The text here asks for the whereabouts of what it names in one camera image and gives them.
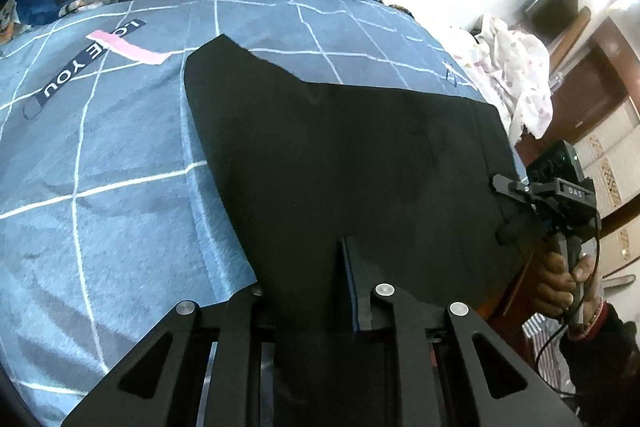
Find white dotted cloth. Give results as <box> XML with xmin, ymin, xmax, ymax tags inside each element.
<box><xmin>440</xmin><ymin>15</ymin><xmax>553</xmax><ymax>144</ymax></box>

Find blue grid-pattern bedsheet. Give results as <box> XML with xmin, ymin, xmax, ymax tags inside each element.
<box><xmin>0</xmin><ymin>0</ymin><xmax>530</xmax><ymax>427</ymax></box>

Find brown wooden cabinet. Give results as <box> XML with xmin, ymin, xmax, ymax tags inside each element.
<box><xmin>514</xmin><ymin>0</ymin><xmax>640</xmax><ymax>287</ymax></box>

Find black pants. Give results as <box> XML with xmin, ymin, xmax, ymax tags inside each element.
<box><xmin>182</xmin><ymin>32</ymin><xmax>537</xmax><ymax>427</ymax></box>

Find person's right hand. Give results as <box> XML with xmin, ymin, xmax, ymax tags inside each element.
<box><xmin>533</xmin><ymin>253</ymin><xmax>604</xmax><ymax>340</ymax></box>

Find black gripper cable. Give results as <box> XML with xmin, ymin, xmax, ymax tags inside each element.
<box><xmin>532</xmin><ymin>210</ymin><xmax>602</xmax><ymax>400</ymax></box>

